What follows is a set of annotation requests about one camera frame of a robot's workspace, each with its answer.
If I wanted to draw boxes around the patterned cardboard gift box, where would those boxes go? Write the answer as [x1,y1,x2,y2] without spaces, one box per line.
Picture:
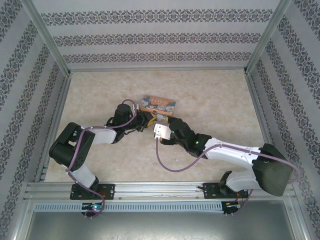
[138,94,179,119]

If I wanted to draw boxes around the grey sheet metal shelf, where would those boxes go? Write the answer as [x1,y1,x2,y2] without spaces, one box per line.
[11,198,310,240]

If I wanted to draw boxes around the aluminium mounting rail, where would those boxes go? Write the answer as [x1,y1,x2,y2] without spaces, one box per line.
[24,180,296,201]

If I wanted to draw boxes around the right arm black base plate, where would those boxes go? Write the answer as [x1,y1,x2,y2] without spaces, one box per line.
[202,182,251,200]

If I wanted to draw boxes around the slotted grey cable duct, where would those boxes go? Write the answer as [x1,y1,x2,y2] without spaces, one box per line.
[33,201,224,213]

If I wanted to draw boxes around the aluminium table side rail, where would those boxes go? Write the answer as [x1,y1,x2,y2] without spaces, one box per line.
[244,71,286,180]
[34,74,73,183]

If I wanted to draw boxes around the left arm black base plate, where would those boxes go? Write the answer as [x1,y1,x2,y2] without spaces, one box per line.
[69,183,116,201]

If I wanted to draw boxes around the aluminium frame post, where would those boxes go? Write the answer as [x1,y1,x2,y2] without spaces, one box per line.
[19,0,73,76]
[243,0,293,75]

